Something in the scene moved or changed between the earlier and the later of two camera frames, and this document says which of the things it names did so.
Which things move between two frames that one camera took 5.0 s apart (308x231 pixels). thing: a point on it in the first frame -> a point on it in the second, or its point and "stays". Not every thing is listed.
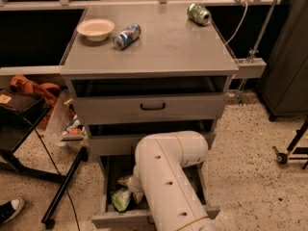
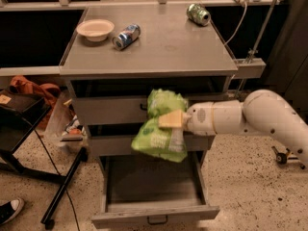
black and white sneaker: (10, 210) stays
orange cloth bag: (47, 90) stays
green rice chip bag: (120, 198) -> (150, 138)
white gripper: (135, 184) -> (199, 118)
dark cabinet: (284, 86) stays
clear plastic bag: (65, 127) stays
